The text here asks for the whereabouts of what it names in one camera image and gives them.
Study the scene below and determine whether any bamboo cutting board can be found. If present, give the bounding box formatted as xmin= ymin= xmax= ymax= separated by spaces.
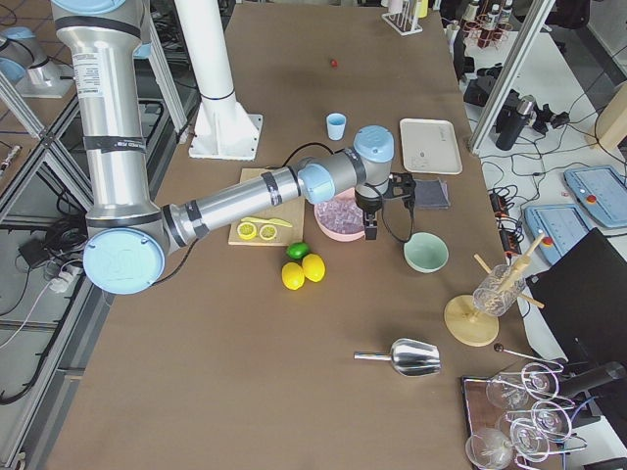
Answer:
xmin=228 ymin=168 xmax=305 ymax=247

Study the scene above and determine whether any grey folded cloth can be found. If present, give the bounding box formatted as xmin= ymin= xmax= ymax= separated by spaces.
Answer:
xmin=414 ymin=179 xmax=451 ymax=210

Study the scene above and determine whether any cream plastic tray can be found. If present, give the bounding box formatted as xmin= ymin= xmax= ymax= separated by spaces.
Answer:
xmin=400 ymin=117 xmax=462 ymax=175

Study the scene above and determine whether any metal ice scoop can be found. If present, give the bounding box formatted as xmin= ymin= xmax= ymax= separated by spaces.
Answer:
xmin=354 ymin=338 xmax=441 ymax=377

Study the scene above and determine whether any green lime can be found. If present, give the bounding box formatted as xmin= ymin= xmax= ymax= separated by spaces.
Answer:
xmin=286 ymin=242 xmax=311 ymax=260

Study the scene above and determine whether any clear textured glass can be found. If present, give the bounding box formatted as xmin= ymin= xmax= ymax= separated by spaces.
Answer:
xmin=473 ymin=264 xmax=525 ymax=317

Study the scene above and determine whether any light blue plastic cup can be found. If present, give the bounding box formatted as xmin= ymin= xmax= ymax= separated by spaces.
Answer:
xmin=325 ymin=113 xmax=347 ymax=141

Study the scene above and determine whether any lemon slice left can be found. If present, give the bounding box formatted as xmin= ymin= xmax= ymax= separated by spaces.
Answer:
xmin=236 ymin=221 xmax=257 ymax=241

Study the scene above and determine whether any green ceramic bowl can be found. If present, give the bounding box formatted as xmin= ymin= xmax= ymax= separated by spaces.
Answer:
xmin=404 ymin=232 xmax=449 ymax=273

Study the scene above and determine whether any blue teach pendant near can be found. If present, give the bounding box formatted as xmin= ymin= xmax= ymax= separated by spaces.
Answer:
xmin=523 ymin=204 xmax=593 ymax=265

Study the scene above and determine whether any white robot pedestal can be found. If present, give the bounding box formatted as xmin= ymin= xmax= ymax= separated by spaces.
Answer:
xmin=175 ymin=0 xmax=263 ymax=161

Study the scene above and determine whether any black thermos bottle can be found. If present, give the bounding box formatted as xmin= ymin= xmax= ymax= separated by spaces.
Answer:
xmin=496 ymin=95 xmax=536 ymax=151

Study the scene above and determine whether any blue teach pendant far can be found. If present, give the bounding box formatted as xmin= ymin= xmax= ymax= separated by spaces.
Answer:
xmin=563 ymin=165 xmax=626 ymax=228

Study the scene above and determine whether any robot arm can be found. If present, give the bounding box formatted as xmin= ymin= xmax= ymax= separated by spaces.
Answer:
xmin=52 ymin=1 xmax=395 ymax=295

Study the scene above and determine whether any black monitor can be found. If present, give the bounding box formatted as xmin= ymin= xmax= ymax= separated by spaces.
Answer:
xmin=527 ymin=228 xmax=626 ymax=363

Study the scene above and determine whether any yellow plastic knife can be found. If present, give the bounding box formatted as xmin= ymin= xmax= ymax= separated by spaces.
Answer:
xmin=241 ymin=216 xmax=293 ymax=228

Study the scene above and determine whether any white wire cup rack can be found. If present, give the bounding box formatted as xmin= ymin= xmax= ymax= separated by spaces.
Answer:
xmin=381 ymin=0 xmax=422 ymax=36

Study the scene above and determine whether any yellow lemon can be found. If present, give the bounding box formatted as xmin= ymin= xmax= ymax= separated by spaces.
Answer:
xmin=302 ymin=254 xmax=326 ymax=282
xmin=281 ymin=261 xmax=305 ymax=291

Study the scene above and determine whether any pink bowl with ice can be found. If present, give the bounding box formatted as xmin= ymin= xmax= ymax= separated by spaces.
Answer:
xmin=313 ymin=188 xmax=364 ymax=242

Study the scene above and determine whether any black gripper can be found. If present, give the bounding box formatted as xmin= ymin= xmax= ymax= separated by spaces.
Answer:
xmin=355 ymin=185 xmax=383 ymax=241

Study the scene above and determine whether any yellow lemon left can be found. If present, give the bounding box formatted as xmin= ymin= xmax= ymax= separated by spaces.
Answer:
xmin=281 ymin=261 xmax=305 ymax=291

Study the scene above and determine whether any wine glass rack tray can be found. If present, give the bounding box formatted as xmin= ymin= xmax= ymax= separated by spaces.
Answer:
xmin=461 ymin=360 xmax=588 ymax=469

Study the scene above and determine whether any blue teach pendant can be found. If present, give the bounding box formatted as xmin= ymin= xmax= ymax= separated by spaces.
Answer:
xmin=563 ymin=165 xmax=626 ymax=228
xmin=523 ymin=204 xmax=593 ymax=265

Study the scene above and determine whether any wooden cup tree stand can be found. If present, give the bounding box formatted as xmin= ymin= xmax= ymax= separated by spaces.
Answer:
xmin=444 ymin=233 xmax=545 ymax=347

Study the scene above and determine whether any yellow lemon right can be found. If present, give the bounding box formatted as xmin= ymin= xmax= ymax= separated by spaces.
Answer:
xmin=302 ymin=254 xmax=326 ymax=282

